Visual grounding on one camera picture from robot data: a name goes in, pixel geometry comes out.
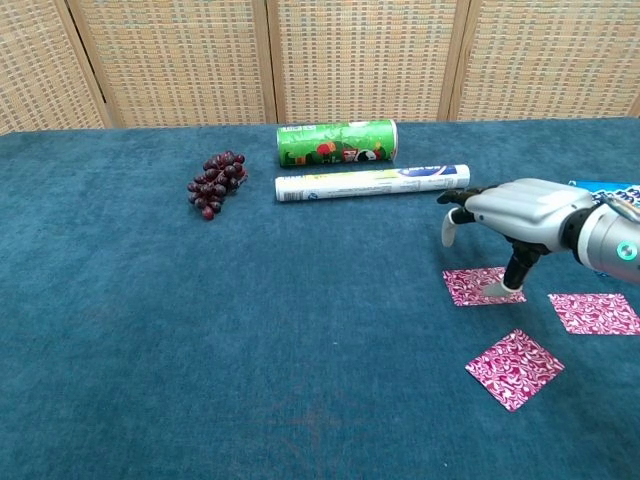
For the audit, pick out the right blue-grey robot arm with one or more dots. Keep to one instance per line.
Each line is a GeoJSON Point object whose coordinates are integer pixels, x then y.
{"type": "Point", "coordinates": [610, 235]}

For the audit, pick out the purple grape bunch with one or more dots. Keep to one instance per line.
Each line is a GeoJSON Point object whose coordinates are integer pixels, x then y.
{"type": "Point", "coordinates": [215, 182]}

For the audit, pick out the white cling film roll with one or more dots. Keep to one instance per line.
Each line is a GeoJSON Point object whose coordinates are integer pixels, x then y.
{"type": "Point", "coordinates": [370, 183]}

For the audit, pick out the green chips can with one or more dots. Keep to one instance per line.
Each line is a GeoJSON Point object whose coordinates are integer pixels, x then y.
{"type": "Point", "coordinates": [335, 145]}

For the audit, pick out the blue chocolate cookie box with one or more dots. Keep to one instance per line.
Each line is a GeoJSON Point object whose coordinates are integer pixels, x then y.
{"type": "Point", "coordinates": [620, 192]}

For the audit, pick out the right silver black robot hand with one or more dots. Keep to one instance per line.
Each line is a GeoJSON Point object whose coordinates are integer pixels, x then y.
{"type": "Point", "coordinates": [525, 210]}

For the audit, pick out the pink patterned square packet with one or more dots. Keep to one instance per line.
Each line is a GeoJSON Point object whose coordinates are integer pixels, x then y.
{"type": "Point", "coordinates": [595, 315]}
{"type": "Point", "coordinates": [515, 370]}

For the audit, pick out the blue felt table mat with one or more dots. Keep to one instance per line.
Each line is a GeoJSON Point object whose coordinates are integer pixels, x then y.
{"type": "Point", "coordinates": [200, 325]}

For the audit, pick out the pink patterned card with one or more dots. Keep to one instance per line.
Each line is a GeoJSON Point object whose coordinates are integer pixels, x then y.
{"type": "Point", "coordinates": [465, 285]}

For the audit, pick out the woven bamboo folding screen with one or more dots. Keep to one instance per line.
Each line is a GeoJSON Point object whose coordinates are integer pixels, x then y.
{"type": "Point", "coordinates": [350, 60]}

